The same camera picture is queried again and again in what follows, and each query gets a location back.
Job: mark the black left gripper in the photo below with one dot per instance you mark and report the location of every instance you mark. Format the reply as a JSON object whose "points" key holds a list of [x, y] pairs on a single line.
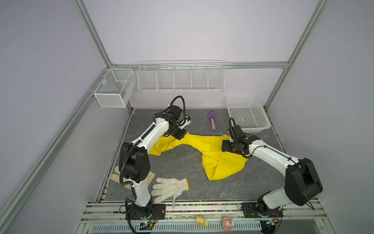
{"points": [[180, 135]]}

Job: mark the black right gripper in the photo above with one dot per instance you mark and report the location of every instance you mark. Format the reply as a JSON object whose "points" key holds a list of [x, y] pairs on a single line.
{"points": [[224, 146]]}

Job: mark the yellow trousers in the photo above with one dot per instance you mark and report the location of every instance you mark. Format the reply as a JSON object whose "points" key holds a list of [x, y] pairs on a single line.
{"points": [[218, 165]]}

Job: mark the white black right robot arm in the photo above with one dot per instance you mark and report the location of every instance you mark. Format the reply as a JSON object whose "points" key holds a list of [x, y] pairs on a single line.
{"points": [[302, 182]]}

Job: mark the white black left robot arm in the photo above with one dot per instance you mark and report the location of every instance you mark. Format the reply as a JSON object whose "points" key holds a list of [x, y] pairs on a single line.
{"points": [[134, 164]]}

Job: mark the purple pink hair brush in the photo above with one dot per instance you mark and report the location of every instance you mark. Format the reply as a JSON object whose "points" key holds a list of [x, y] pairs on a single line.
{"points": [[211, 115]]}

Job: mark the white plastic perforated basket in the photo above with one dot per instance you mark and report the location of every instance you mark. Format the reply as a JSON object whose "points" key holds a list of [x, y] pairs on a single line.
{"points": [[248, 112]]}

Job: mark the white knitted work glove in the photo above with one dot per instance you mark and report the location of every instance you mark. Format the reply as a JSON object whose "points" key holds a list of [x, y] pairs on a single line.
{"points": [[169, 188]]}

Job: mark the beige leather work glove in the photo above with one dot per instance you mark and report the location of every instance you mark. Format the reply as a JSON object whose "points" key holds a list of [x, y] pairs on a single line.
{"points": [[115, 176]]}

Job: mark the pink white plush toy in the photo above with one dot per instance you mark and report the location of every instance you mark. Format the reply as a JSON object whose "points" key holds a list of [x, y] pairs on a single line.
{"points": [[228, 223]]}

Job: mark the yellow duck toy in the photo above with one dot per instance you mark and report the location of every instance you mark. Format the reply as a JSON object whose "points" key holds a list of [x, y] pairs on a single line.
{"points": [[201, 221]]}

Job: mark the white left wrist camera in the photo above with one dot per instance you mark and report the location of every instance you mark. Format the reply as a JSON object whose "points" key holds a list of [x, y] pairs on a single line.
{"points": [[185, 119]]}

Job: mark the long white wire rack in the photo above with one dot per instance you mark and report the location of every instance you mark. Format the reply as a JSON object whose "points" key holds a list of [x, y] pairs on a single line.
{"points": [[181, 76]]}

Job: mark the small white mesh wire box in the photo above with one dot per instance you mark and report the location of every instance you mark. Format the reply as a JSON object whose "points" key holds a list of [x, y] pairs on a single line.
{"points": [[115, 88]]}

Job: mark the aluminium frame back top bar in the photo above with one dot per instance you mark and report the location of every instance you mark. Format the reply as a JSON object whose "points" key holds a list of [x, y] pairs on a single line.
{"points": [[254, 65]]}

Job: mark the aluminium frame bar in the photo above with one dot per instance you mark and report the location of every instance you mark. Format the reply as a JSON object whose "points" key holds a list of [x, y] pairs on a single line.
{"points": [[254, 65], [15, 204]]}

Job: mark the aluminium front mounting rail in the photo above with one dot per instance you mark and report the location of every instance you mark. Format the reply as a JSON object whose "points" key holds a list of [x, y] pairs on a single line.
{"points": [[110, 218]]}

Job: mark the aluminium frame corner post left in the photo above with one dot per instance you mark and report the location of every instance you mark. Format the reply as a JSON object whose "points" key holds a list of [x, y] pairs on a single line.
{"points": [[85, 18]]}

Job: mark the aluminium frame corner post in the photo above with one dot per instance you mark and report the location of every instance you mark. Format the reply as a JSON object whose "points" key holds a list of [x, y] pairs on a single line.
{"points": [[85, 18], [310, 28]]}

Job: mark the aluminium frame corner post right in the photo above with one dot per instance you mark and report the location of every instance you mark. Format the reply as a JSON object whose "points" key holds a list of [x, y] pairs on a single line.
{"points": [[310, 28]]}

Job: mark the aluminium frame left side bar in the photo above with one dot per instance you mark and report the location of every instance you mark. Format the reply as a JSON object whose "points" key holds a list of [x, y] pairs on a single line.
{"points": [[15, 204]]}

